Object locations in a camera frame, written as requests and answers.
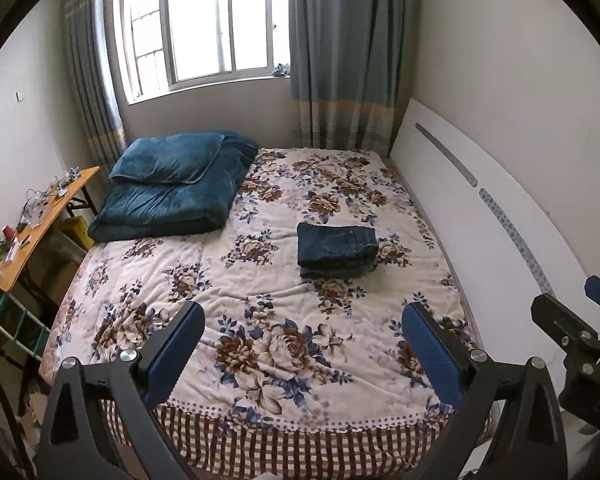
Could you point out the cardboard box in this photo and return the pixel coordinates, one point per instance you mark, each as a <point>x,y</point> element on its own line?
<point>60,275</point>

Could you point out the grey blue curtain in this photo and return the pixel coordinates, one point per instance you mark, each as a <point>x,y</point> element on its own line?
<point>345,55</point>
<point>92,70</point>

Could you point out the small red item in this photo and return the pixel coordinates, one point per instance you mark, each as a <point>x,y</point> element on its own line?
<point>10,233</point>

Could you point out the window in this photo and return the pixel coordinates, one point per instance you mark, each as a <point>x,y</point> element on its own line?
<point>200,20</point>

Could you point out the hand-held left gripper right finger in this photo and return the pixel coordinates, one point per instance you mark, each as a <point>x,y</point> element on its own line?
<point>430,355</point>

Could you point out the teal pillow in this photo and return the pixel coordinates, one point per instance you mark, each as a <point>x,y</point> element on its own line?
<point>167,157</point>

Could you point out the wooden desk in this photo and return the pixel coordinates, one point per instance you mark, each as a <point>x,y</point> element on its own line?
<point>35,230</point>

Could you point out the white and teal rack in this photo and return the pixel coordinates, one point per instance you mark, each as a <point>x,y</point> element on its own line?
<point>15,322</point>

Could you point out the floral bed blanket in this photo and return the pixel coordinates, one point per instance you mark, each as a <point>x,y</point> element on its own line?
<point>260,310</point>

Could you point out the teal folded quilt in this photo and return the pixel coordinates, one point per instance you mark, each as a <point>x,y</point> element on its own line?
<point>180,205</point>

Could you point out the blue denim pants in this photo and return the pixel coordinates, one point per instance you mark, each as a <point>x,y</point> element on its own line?
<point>337,247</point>

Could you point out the yellow box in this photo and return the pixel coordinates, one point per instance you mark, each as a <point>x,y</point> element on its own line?
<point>77,232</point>

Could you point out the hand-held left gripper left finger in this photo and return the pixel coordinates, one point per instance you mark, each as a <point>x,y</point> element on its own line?
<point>177,350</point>

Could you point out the white headboard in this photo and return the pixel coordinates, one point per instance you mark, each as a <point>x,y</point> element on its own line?
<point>480,170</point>

